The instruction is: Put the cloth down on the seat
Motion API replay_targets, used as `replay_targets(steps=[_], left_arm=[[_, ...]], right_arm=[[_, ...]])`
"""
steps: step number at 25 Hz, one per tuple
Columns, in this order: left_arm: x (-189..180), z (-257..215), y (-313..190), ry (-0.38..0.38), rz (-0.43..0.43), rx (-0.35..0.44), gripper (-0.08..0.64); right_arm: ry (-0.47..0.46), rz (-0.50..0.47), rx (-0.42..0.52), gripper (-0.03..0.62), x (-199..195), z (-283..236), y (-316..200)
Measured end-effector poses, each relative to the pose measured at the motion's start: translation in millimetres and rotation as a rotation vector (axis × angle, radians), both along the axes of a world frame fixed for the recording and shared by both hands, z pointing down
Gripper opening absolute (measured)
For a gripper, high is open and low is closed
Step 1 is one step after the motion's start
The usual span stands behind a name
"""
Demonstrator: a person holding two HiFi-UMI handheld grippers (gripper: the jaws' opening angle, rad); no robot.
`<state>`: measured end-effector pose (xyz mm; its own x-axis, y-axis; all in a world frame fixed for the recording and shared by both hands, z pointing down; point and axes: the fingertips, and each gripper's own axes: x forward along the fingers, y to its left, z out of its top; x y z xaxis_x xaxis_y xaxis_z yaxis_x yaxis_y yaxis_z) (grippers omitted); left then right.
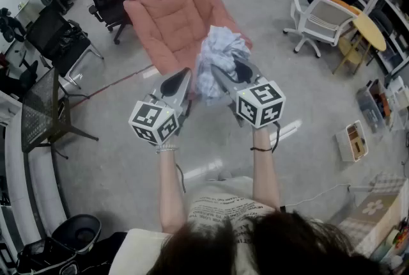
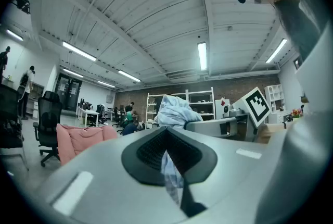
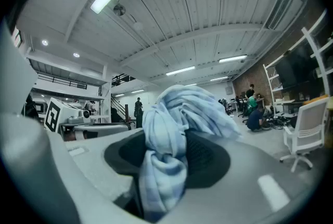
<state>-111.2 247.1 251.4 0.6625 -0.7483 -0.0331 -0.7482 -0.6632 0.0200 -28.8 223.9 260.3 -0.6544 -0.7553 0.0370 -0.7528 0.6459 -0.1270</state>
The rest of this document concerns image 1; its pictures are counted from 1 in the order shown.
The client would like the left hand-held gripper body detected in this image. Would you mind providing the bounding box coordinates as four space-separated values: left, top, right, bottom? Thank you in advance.
128 75 192 146

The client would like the black round bin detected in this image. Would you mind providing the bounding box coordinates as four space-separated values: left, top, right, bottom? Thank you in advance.
50 213 102 252

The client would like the person's cream printed shirt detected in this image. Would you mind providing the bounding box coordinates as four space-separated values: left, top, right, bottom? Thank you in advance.
108 176 324 275

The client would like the black chair with metal legs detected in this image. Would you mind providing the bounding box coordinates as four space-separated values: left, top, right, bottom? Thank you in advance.
25 7 105 90

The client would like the flower print box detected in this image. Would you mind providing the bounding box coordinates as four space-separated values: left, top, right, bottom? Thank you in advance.
337 177 409 258

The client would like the clear plastic storage box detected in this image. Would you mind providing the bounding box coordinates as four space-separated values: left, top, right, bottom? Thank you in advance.
355 79 392 134

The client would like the pink padded seat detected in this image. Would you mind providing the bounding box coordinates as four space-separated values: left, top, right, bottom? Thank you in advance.
123 0 253 76

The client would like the round wooden table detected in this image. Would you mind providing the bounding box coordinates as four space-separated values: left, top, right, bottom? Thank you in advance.
323 0 387 76

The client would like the black gripper cord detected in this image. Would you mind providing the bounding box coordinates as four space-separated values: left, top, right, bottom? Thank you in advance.
175 164 187 194

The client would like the black gripper strap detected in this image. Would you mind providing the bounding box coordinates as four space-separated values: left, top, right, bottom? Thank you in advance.
270 121 282 153

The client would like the white cable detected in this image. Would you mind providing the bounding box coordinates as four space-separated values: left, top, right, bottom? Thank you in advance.
280 183 353 208

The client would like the white office chair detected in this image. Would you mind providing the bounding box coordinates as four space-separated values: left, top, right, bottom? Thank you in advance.
282 0 359 59

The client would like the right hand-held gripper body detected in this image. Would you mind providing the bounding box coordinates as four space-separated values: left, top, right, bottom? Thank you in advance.
223 74 286 130

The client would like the person's left forearm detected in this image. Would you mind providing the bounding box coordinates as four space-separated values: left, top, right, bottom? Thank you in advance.
158 143 188 235

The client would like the black mesh metal table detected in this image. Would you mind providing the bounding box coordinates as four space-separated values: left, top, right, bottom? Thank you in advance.
20 67 100 160

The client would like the white bead bracelet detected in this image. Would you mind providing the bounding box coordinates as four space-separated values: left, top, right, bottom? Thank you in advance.
155 143 180 155

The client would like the light blue cloth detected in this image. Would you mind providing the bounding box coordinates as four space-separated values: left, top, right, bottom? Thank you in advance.
195 25 252 107

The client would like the white plastic basket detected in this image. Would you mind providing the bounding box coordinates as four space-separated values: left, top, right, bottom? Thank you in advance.
335 120 369 162

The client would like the person's right forearm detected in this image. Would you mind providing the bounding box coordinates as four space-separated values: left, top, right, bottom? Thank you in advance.
251 126 282 212

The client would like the white long bench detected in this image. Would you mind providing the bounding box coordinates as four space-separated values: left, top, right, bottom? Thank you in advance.
0 90 68 238

